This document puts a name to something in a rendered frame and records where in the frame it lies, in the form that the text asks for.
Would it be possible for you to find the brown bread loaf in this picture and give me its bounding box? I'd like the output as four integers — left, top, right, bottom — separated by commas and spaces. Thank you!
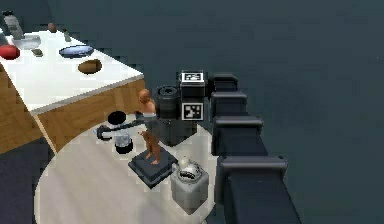
77, 58, 103, 76

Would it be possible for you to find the brown figure statue dark base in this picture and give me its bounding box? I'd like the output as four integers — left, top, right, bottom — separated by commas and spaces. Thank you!
127, 88, 180, 190

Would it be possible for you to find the blue plate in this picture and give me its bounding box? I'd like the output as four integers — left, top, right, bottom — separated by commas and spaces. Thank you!
58, 44, 96, 60

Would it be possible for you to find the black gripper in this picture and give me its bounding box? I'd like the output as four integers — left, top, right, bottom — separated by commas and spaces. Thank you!
95, 85, 198, 148

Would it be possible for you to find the grey bottle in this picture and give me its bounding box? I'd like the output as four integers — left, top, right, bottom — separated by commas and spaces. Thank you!
1, 10, 26, 41

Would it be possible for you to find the glass jar with black lid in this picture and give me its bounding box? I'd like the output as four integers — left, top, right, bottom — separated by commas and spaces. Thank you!
107, 110, 135, 155

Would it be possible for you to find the red apple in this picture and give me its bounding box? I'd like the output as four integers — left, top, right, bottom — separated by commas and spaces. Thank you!
0, 44, 21, 61

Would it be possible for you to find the wooden counter with white top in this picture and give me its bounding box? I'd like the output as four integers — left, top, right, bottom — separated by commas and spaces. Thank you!
0, 29, 146, 155

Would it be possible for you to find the round white table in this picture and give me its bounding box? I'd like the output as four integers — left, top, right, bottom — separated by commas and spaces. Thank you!
33, 119, 222, 224

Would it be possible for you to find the grey cube with chrome ball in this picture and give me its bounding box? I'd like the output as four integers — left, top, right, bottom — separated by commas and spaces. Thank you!
170, 155, 211, 216

